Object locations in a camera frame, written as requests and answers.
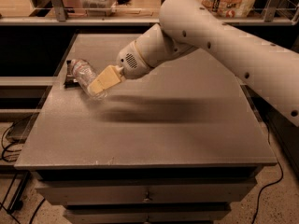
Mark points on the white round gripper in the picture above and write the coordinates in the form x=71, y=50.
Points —
x=128, y=60

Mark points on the clear plastic water bottle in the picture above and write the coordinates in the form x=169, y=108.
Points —
x=85, y=74

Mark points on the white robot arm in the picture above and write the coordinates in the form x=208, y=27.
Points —
x=185, y=26

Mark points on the black rxbar chocolate wrapper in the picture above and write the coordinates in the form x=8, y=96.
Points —
x=69, y=81

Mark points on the clear plastic storage box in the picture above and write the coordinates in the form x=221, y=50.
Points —
x=101, y=8

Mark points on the grey upper drawer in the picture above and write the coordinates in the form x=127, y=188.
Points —
x=117, y=192

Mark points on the grey drawer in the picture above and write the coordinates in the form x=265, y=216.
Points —
x=117, y=192
x=147, y=213

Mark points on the grey lower drawer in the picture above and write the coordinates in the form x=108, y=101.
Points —
x=147, y=213

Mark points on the grey metal shelf frame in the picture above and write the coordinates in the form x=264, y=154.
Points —
x=273, y=12

